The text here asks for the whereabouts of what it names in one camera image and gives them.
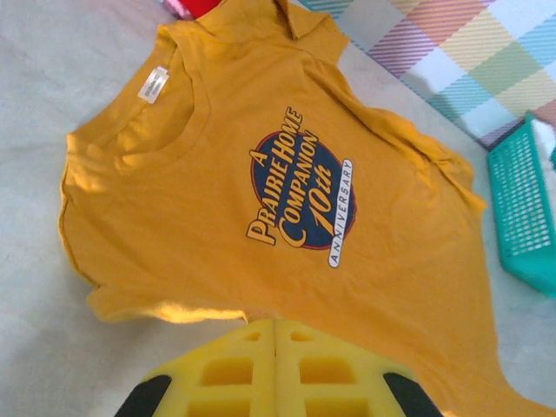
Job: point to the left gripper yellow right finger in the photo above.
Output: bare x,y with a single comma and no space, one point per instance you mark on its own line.
330,382

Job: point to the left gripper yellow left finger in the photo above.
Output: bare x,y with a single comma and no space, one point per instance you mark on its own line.
226,382

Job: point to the yellow printed t-shirt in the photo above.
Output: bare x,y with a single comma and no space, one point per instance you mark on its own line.
195,195

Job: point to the teal plastic basket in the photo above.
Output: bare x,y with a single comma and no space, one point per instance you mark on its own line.
521,217

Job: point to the white crumpled t-shirt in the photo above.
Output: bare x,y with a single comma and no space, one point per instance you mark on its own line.
547,134

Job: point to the red folded t-shirt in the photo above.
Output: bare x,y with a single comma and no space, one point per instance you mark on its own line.
200,6

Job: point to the pink folded t-shirt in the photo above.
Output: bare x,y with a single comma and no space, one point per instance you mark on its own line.
174,6

